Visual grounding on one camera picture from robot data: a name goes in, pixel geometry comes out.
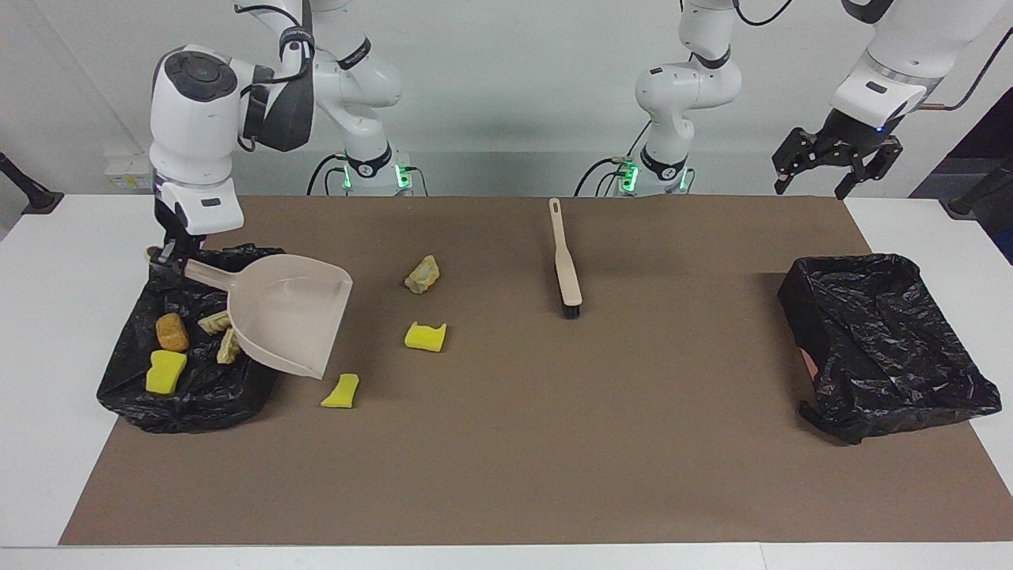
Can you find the black stand leg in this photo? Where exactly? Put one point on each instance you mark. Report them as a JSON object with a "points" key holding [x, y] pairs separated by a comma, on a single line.
{"points": [[28, 190], [981, 190]]}

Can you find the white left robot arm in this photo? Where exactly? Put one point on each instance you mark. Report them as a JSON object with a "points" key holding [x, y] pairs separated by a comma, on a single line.
{"points": [[688, 87]]}

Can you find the orange striped foam chunk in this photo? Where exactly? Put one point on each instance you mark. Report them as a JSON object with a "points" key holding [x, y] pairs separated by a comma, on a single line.
{"points": [[228, 348]]}

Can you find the white wall socket box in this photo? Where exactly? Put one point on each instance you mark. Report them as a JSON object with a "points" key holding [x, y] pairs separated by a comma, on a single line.
{"points": [[146, 170]]}

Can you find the black bag bin, pink patch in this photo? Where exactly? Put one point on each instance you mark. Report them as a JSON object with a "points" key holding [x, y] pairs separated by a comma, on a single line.
{"points": [[886, 348]]}

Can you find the beige plastic dustpan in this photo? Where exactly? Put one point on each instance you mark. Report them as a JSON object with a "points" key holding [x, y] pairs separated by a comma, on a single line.
{"points": [[285, 317]]}

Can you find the pale cream foam chunk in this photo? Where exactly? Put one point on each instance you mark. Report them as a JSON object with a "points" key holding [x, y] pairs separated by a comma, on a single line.
{"points": [[212, 323]]}

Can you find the arched yellow sponge piece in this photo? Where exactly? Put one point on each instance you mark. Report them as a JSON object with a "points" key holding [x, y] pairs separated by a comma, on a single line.
{"points": [[423, 339]]}

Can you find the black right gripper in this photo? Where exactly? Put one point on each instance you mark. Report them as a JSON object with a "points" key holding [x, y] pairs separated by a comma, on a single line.
{"points": [[170, 235]]}

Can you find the dark background panel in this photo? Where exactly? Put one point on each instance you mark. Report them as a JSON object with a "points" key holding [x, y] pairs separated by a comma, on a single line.
{"points": [[989, 127]]}

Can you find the pale greenish foam chunk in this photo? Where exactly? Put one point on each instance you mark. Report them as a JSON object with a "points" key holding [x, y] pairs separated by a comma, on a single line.
{"points": [[422, 275]]}

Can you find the beige hand brush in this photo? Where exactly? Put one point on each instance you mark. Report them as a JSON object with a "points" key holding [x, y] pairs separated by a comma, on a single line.
{"points": [[566, 269]]}

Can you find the large brown table mat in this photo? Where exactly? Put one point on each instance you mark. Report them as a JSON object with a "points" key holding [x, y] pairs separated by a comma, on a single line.
{"points": [[554, 475]]}

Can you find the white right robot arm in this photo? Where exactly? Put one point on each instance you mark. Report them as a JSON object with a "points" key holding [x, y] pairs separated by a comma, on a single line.
{"points": [[198, 127]]}

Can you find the brown cork-like foam chunk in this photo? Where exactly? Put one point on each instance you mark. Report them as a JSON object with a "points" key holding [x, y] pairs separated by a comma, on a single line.
{"points": [[172, 332]]}

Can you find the black bag-lined bin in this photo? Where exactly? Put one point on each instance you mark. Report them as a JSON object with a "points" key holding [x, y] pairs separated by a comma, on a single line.
{"points": [[206, 404]]}

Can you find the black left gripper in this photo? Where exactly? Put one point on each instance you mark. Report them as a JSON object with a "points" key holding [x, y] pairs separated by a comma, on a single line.
{"points": [[851, 133]]}

